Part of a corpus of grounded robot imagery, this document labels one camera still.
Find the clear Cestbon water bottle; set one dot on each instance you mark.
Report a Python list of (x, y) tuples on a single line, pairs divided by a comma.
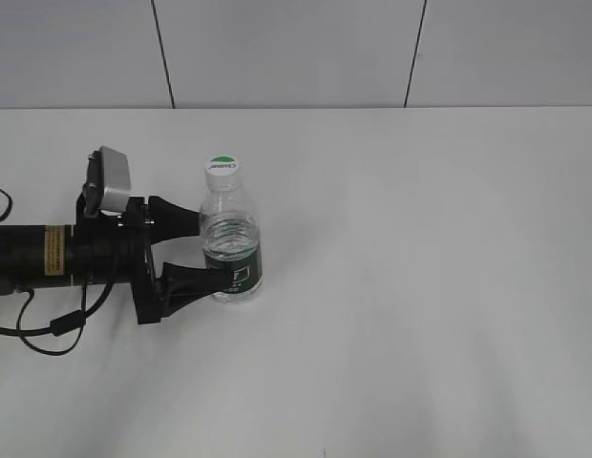
[(231, 241)]

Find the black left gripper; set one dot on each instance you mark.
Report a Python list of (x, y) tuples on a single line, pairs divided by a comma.
[(111, 250)]

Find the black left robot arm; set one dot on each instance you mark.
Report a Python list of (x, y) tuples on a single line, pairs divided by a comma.
[(36, 256)]

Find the white green bottle cap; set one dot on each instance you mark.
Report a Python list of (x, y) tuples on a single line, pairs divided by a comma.
[(223, 173)]

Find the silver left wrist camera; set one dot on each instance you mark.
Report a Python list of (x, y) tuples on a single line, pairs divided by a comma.
[(108, 183)]

